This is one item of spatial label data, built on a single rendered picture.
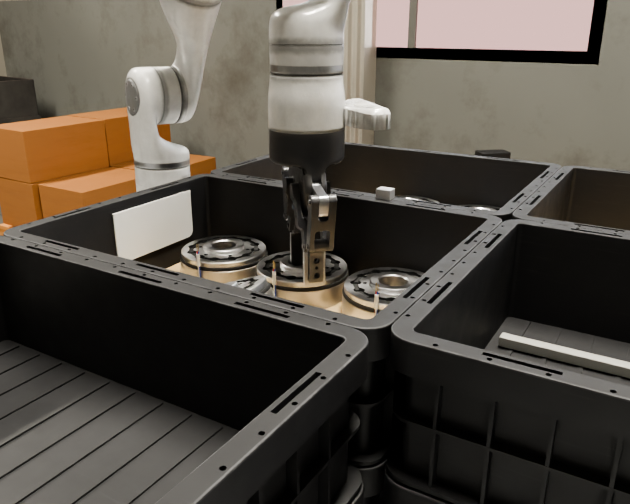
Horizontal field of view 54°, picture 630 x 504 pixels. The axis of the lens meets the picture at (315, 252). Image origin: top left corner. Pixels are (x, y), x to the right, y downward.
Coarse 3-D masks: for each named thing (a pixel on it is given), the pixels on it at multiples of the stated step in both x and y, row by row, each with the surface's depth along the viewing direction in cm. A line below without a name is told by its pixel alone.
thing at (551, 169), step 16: (352, 144) 102; (368, 144) 102; (256, 160) 90; (480, 160) 92; (496, 160) 91; (512, 160) 90; (240, 176) 80; (544, 176) 80; (352, 192) 73; (528, 192) 73; (464, 208) 66; (512, 208) 66
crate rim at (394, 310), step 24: (144, 192) 73; (336, 192) 73; (72, 216) 64; (456, 216) 64; (480, 216) 63; (24, 240) 56; (48, 240) 56; (480, 240) 56; (120, 264) 51; (144, 264) 51; (456, 264) 51; (216, 288) 46; (240, 288) 46; (408, 288) 46; (312, 312) 42; (336, 312) 42; (384, 312) 42; (384, 336) 40
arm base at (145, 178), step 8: (136, 168) 103; (184, 168) 104; (136, 176) 104; (144, 176) 102; (152, 176) 102; (160, 176) 102; (168, 176) 102; (176, 176) 103; (184, 176) 104; (136, 184) 105; (144, 184) 103; (152, 184) 102; (160, 184) 102
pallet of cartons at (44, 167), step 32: (0, 128) 309; (32, 128) 308; (64, 128) 317; (96, 128) 334; (128, 128) 353; (160, 128) 374; (0, 160) 316; (32, 160) 306; (64, 160) 321; (96, 160) 337; (128, 160) 358; (192, 160) 362; (0, 192) 326; (32, 192) 309; (64, 192) 298; (96, 192) 299; (128, 192) 316; (0, 224) 331
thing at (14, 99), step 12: (0, 84) 438; (12, 84) 444; (24, 84) 451; (0, 96) 440; (12, 96) 446; (24, 96) 453; (0, 108) 441; (12, 108) 448; (24, 108) 454; (36, 108) 461; (0, 120) 443; (12, 120) 449; (24, 120) 456
